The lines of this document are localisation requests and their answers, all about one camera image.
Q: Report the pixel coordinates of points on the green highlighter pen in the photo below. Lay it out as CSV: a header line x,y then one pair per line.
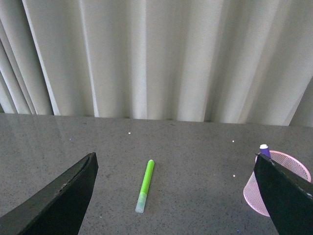
x,y
140,206

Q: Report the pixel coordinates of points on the pink mesh pen cup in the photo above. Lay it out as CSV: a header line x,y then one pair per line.
x,y
251,190

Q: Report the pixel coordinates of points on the white pleated curtain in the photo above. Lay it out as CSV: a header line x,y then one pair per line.
x,y
228,61

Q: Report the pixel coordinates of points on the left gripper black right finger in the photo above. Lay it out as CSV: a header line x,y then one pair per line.
x,y
288,197

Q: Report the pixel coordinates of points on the purple highlighter pen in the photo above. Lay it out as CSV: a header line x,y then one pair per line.
x,y
264,149

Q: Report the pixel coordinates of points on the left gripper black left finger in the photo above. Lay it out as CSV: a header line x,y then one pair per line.
x,y
57,209

